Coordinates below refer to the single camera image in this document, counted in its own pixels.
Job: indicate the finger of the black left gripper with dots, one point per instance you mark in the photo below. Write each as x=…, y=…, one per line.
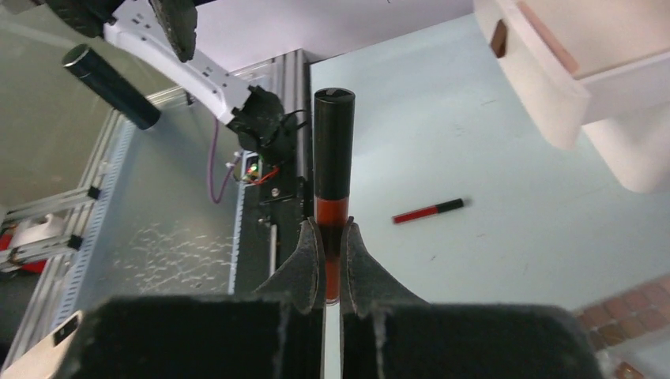
x=178, y=19

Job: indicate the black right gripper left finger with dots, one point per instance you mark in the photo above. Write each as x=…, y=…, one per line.
x=275, y=331

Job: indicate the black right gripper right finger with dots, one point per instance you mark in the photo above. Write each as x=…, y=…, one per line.
x=387, y=331

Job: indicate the red lip gloss black cap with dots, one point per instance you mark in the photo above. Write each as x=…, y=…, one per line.
x=432, y=210

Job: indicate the dark red lip gloss tube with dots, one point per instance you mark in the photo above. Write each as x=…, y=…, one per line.
x=334, y=110

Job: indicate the white top drawer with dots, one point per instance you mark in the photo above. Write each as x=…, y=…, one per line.
x=544, y=68

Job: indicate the white drawer organizer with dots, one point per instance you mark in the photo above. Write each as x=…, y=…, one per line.
x=591, y=89

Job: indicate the red lettered lip gloss tube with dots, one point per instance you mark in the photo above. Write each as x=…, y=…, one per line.
x=101, y=77

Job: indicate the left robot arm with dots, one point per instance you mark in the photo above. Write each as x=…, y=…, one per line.
x=163, y=34

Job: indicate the long eyeshadow palette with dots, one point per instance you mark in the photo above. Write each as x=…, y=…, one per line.
x=629, y=331

